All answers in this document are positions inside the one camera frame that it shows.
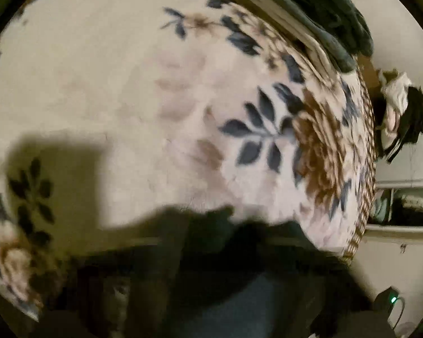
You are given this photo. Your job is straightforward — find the dark blue jeans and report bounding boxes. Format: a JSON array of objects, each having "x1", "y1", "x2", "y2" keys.
[{"x1": 160, "y1": 273, "x2": 322, "y2": 337}]

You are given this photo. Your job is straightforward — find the brown checkered blanket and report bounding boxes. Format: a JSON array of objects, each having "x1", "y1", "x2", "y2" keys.
[{"x1": 342, "y1": 66, "x2": 378, "y2": 265}]

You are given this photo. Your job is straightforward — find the floral white bed blanket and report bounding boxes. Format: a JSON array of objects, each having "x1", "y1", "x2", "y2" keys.
[{"x1": 0, "y1": 0, "x2": 367, "y2": 319}]

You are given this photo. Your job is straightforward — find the chair piled with clothes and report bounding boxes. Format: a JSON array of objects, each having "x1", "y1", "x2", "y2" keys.
[{"x1": 371, "y1": 70, "x2": 423, "y2": 163}]

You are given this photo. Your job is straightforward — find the stack of folded jeans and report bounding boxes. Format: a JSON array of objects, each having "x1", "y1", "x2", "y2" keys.
[{"x1": 235, "y1": 0, "x2": 374, "y2": 76}]

